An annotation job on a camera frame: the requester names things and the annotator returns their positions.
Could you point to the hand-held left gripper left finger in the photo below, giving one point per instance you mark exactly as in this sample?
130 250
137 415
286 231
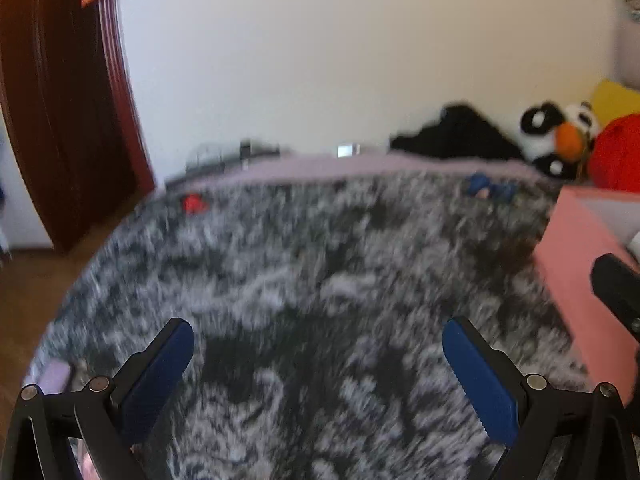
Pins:
160 375

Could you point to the lilac bed cover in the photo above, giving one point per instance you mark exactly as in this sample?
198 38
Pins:
350 167

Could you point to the red cushion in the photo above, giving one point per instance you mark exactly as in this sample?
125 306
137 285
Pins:
617 155

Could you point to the panda plush toy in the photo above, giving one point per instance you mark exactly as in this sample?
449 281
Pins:
550 135

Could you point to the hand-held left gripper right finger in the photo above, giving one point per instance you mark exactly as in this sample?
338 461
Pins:
480 380

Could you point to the blue toy figure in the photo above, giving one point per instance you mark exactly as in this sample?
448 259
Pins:
487 187

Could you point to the yellow cushion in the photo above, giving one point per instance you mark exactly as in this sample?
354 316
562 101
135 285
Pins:
612 100

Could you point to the small red object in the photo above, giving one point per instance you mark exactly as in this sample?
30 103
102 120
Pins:
194 204

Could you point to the dark wooden door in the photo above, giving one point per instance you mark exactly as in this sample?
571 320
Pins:
65 110

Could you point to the grey marbled desktop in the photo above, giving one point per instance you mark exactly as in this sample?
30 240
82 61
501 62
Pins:
300 285

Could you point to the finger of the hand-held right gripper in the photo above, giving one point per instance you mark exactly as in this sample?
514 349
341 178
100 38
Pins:
617 285

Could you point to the black cloth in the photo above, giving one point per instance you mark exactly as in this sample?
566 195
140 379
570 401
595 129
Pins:
460 135

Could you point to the small white box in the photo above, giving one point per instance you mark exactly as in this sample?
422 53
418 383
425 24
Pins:
347 151

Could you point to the pink storage box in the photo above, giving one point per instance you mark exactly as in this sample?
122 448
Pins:
565 260

